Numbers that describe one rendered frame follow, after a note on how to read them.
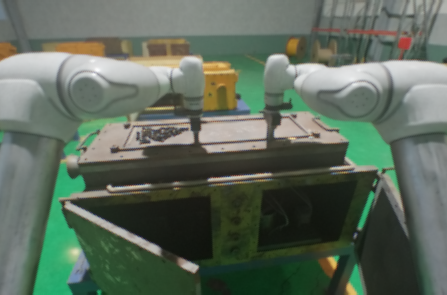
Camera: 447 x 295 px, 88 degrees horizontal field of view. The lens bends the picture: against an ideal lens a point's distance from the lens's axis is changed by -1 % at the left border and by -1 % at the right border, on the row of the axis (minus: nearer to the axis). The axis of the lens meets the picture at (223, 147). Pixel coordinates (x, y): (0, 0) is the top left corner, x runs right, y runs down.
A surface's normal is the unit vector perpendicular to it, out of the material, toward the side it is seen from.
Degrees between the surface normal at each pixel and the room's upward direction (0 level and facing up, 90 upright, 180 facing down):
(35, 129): 90
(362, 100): 82
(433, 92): 53
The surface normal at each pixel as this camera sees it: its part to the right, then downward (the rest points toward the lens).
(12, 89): -0.14, -0.11
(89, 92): 0.02, 0.30
